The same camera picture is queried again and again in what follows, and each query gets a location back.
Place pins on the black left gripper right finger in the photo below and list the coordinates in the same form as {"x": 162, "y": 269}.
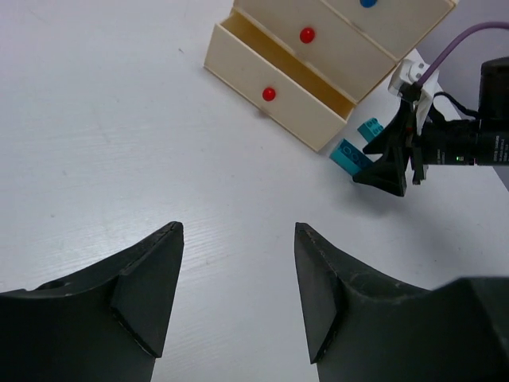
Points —
{"x": 353, "y": 314}

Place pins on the teal long lego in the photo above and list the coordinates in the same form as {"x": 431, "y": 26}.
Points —
{"x": 349, "y": 158}

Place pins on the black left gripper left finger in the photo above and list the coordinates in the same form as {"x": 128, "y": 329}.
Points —
{"x": 106, "y": 322}

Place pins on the cream wooden drawer cabinet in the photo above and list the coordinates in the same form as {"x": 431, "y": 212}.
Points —
{"x": 307, "y": 64}

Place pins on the teal small lego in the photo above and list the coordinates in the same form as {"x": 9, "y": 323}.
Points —
{"x": 370, "y": 129}

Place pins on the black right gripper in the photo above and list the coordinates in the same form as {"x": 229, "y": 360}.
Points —
{"x": 451, "y": 143}

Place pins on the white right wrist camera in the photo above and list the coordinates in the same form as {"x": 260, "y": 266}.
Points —
{"x": 404, "y": 84}

